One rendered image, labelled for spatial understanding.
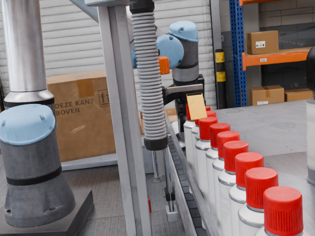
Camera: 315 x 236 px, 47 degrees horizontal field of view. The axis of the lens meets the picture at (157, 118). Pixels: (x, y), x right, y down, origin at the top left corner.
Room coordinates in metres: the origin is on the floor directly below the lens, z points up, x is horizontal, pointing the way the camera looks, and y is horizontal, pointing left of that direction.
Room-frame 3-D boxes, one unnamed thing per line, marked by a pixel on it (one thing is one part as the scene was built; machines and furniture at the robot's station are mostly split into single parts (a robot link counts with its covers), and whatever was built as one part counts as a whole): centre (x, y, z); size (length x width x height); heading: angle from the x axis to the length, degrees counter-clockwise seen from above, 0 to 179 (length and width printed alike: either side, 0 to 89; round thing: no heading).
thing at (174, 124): (1.21, -0.07, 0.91); 0.20 x 0.05 x 0.05; 1
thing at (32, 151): (0.77, 0.28, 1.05); 0.13 x 0.12 x 0.14; 14
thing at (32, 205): (0.76, 0.28, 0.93); 0.15 x 0.15 x 0.10
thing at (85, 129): (1.35, 0.26, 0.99); 0.30 x 0.24 x 0.27; 13
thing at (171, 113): (1.67, -0.05, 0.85); 0.30 x 0.26 x 0.04; 2
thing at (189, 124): (0.77, -0.08, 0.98); 0.05 x 0.05 x 0.20
